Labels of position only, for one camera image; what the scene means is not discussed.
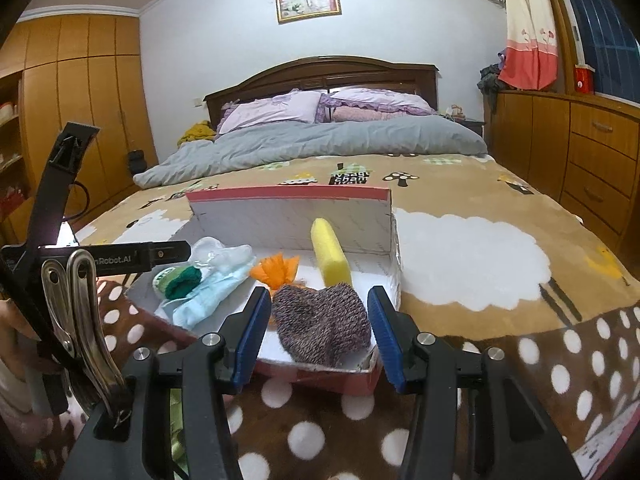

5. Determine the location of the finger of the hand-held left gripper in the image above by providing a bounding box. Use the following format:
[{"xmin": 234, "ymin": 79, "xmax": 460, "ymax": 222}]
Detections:
[{"xmin": 25, "ymin": 121, "xmax": 102, "ymax": 248}]

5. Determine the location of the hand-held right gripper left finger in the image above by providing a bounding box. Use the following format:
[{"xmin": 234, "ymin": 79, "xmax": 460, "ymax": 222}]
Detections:
[{"xmin": 59, "ymin": 286, "xmax": 273, "ymax": 480}]

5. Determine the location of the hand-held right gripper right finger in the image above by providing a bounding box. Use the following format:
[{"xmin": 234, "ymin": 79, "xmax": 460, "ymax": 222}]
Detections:
[{"xmin": 366, "ymin": 285, "xmax": 583, "ymax": 480}]

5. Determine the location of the blue face mask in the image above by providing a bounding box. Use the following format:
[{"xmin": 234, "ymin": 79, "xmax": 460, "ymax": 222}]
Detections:
[{"xmin": 170, "ymin": 255, "xmax": 256, "ymax": 331}]

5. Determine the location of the green and white sock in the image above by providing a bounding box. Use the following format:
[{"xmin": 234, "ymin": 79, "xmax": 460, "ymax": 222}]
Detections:
[{"xmin": 152, "ymin": 265, "xmax": 203, "ymax": 301}]

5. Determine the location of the grey purple knitted sock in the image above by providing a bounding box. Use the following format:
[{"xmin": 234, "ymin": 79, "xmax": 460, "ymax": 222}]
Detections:
[{"xmin": 271, "ymin": 282, "xmax": 373, "ymax": 368}]

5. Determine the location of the orange fabric flower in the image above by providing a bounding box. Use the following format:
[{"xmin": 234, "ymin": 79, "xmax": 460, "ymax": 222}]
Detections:
[{"xmin": 250, "ymin": 255, "xmax": 301, "ymax": 291}]

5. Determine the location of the yellow sponge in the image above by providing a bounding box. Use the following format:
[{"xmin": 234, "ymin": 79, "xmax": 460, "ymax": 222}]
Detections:
[{"xmin": 310, "ymin": 217, "xmax": 352, "ymax": 286}]

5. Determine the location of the red cardboard box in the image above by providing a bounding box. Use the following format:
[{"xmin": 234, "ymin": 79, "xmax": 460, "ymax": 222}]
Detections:
[{"xmin": 125, "ymin": 185, "xmax": 403, "ymax": 396}]

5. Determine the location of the person's left forearm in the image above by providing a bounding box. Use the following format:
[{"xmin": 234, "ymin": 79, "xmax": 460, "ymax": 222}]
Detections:
[{"xmin": 0, "ymin": 300, "xmax": 41, "ymax": 411}]

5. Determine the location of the open wooden shelf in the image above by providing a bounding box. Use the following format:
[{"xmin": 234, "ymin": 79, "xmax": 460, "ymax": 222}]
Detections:
[{"xmin": 0, "ymin": 67, "xmax": 31, "ymax": 241}]

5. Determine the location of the brown white spotted blanket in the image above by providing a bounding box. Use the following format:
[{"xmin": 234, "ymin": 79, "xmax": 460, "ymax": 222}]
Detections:
[{"xmin": 30, "ymin": 280, "xmax": 640, "ymax": 480}]

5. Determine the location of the wooden wardrobe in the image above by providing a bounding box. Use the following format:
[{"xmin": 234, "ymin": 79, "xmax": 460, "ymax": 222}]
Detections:
[{"xmin": 0, "ymin": 14, "xmax": 160, "ymax": 241}]

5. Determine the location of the tan sheep print bedsheet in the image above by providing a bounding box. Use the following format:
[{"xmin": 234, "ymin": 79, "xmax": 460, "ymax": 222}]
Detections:
[{"xmin": 75, "ymin": 152, "xmax": 640, "ymax": 326}]

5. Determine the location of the green satin ribbon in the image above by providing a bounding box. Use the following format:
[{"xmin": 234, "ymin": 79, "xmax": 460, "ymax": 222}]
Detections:
[{"xmin": 169, "ymin": 390, "xmax": 193, "ymax": 480}]

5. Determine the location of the yellow cloth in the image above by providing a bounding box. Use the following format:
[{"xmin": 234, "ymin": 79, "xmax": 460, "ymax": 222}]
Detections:
[{"xmin": 180, "ymin": 120, "xmax": 217, "ymax": 148}]

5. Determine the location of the grey quilt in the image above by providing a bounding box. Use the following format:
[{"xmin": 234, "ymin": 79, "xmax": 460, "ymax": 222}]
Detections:
[{"xmin": 132, "ymin": 112, "xmax": 488, "ymax": 190}]

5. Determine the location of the lilac pillow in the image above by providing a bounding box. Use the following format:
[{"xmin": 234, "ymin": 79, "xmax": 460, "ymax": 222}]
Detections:
[
  {"xmin": 216, "ymin": 90, "xmax": 323, "ymax": 135},
  {"xmin": 320, "ymin": 87, "xmax": 438, "ymax": 123}
]

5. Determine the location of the wooden nightstand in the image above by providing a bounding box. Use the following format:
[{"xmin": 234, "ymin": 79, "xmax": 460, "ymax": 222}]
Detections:
[{"xmin": 445, "ymin": 105, "xmax": 486, "ymax": 136}]

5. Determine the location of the wooden dresser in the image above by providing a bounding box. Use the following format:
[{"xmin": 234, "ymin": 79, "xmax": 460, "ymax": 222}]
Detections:
[{"xmin": 482, "ymin": 87, "xmax": 640, "ymax": 261}]

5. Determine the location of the dark wooden headboard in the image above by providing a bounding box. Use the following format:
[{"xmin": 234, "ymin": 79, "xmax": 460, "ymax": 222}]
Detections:
[{"xmin": 204, "ymin": 56, "xmax": 440, "ymax": 133}]

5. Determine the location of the dark clothes pile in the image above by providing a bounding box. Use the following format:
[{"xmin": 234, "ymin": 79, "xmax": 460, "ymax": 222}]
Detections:
[{"xmin": 477, "ymin": 50, "xmax": 508, "ymax": 111}]

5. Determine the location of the red jar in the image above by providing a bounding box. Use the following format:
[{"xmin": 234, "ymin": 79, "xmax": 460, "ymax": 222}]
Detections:
[{"xmin": 574, "ymin": 64, "xmax": 596, "ymax": 95}]

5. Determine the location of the cream and red curtain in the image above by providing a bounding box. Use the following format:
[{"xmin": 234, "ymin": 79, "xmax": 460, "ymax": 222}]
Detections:
[{"xmin": 497, "ymin": 0, "xmax": 560, "ymax": 92}]

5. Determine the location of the window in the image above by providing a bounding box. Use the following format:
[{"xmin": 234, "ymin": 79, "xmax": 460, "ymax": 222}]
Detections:
[{"xmin": 550, "ymin": 0, "xmax": 640, "ymax": 111}]

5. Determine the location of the black cable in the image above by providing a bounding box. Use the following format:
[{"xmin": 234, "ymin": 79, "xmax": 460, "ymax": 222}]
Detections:
[{"xmin": 62, "ymin": 180, "xmax": 92, "ymax": 223}]

